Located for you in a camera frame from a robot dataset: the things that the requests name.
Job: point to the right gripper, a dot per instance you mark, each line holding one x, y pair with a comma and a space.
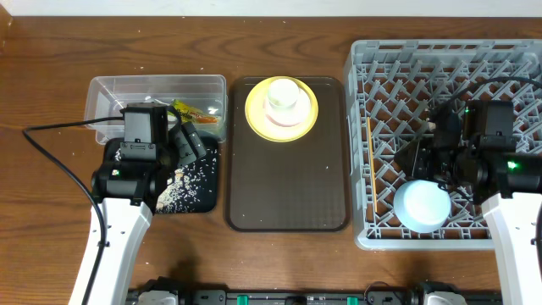
419, 153

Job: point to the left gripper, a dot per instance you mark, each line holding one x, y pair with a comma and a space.
189, 143

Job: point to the green snack wrapper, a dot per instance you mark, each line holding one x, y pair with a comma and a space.
192, 114

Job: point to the light blue bowl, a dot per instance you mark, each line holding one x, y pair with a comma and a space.
421, 206

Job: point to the wooden chopstick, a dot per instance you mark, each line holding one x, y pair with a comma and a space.
371, 163

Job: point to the white cup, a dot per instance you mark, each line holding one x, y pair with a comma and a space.
283, 93

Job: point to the pink bowl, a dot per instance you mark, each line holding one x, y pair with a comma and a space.
291, 115

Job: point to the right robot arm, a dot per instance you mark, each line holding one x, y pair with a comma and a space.
478, 150

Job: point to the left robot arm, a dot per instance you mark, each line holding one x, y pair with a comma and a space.
110, 254

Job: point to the black waste tray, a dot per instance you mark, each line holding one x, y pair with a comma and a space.
167, 177

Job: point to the grey dishwasher rack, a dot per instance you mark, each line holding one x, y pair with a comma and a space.
395, 83

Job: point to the spilled rice pile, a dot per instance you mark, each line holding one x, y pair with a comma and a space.
191, 189

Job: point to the clear plastic bin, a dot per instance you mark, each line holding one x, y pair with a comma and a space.
108, 95

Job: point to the yellow plate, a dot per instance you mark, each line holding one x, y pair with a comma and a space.
258, 121

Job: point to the brown serving tray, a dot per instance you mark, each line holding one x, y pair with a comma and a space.
296, 186

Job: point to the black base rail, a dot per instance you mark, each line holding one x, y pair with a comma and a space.
218, 297

